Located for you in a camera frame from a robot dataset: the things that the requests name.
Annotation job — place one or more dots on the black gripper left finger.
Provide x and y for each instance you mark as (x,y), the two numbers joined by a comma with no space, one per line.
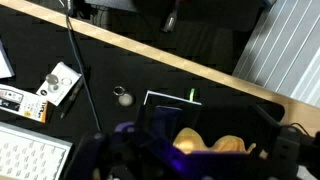
(87,156)

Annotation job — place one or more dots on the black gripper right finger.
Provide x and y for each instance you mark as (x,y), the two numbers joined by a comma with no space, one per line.
(283,153)

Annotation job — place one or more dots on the small silver round disc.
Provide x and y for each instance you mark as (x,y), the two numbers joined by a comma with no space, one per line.
(51,79)

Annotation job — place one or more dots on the black pen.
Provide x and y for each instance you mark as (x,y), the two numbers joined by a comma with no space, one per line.
(71,98)

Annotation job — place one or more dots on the orange white black package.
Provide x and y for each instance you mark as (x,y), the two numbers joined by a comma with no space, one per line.
(23,103)

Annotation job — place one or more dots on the small white AirTag box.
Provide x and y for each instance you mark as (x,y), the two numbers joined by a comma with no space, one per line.
(66,71)

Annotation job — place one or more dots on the navy blue booklet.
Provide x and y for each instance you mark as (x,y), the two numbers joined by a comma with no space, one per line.
(168,120)

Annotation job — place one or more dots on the yellow cloth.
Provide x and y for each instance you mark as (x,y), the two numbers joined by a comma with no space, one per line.
(190,141)

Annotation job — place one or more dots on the black desk mat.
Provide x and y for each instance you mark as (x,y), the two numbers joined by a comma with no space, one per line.
(133,66)

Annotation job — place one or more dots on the black notebook white pages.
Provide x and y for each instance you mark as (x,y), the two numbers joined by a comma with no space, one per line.
(190,101)

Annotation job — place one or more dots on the green bookmark ribbon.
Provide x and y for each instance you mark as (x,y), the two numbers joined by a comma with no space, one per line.
(191,94)

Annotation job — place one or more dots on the white ribbed radiator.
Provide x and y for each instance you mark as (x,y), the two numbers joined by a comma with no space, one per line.
(283,43)

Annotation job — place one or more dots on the white AirTag paper sleeve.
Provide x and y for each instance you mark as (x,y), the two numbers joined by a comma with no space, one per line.
(4,65)

